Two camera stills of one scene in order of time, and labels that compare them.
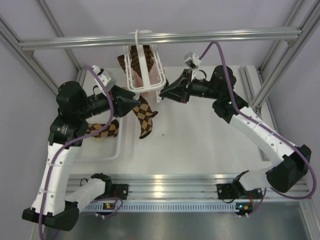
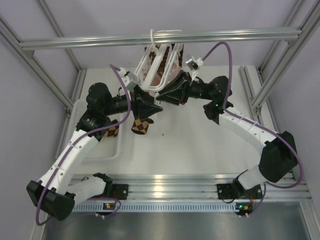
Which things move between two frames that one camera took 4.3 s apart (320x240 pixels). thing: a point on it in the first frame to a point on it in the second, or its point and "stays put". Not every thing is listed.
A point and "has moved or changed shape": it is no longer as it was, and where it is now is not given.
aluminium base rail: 176,186 stays put
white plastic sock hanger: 147,87 has moved or changed shape
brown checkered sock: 135,60 to 152,50
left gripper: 124,104 to 146,106
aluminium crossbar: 291,36 stays put
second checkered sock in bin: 111,130 stays put
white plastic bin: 112,148 stays put
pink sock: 155,79 to 157,78
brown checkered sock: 144,115 has moved or changed shape
